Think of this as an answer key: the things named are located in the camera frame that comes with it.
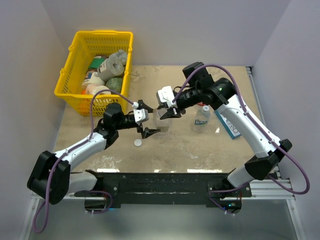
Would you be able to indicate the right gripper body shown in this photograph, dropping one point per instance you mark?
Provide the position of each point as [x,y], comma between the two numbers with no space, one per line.
[181,110]

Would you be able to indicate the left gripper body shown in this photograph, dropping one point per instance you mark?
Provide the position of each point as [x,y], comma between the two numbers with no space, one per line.
[139,127]

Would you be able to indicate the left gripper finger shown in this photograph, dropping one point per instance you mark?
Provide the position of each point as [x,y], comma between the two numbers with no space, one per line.
[151,132]
[142,105]

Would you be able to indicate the clear labelled bottle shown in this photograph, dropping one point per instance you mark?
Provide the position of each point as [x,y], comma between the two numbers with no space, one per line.
[201,120]

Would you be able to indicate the clear white bottle cap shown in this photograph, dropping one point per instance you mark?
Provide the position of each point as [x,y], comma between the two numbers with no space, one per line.
[206,108]

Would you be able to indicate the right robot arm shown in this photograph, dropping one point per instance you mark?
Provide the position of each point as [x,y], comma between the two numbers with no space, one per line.
[224,97]

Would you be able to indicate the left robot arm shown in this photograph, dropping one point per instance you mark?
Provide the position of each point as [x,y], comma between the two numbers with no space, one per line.
[52,177]

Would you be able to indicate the green round fruit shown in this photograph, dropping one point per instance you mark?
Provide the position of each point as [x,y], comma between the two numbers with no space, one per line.
[115,84]

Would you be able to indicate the grey paper roll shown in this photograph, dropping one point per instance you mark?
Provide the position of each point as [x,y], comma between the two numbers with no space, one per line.
[113,66]

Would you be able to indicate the white tape roll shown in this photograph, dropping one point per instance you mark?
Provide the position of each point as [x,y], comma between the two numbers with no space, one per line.
[92,89]

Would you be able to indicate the blue white toothpaste box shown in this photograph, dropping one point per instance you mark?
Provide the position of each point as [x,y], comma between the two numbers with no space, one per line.
[229,127]

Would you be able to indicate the cream labelled container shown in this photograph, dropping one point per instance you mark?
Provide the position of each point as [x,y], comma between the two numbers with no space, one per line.
[93,78]

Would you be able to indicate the green box in basket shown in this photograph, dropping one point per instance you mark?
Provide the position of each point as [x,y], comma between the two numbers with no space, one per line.
[96,62]

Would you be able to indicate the yellow plastic basket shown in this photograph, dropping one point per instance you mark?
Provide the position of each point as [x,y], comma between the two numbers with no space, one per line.
[84,47]

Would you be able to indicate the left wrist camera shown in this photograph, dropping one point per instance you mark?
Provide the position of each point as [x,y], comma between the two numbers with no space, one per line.
[140,115]

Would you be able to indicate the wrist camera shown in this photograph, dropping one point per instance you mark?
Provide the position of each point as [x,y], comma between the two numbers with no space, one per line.
[140,115]
[165,97]

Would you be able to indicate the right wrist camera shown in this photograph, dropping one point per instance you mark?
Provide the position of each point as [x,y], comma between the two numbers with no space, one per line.
[165,97]

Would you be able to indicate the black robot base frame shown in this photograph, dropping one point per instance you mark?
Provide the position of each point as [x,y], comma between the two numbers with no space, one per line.
[117,189]

